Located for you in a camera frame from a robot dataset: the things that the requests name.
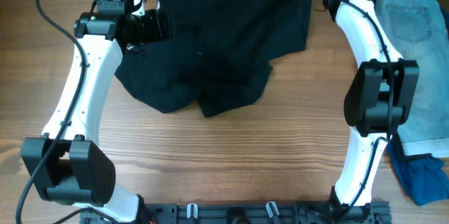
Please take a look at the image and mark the light blue denim shorts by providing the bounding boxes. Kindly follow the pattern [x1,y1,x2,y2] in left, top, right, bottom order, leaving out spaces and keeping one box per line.
[375,0,448,157]

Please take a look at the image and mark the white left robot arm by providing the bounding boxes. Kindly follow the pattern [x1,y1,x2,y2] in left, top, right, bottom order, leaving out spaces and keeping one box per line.
[16,10,164,223]

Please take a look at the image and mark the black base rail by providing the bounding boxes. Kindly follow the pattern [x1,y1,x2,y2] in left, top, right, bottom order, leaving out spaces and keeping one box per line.
[79,201,392,224]

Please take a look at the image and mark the black shorts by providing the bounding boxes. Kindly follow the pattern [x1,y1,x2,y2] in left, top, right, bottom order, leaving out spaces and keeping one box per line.
[115,0,311,117]

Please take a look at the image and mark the blue garment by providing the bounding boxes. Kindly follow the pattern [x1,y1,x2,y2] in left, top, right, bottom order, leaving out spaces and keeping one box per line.
[352,0,449,206]

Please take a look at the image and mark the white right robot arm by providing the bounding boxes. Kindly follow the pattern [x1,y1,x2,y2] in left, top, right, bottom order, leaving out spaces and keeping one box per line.
[323,0,419,209]

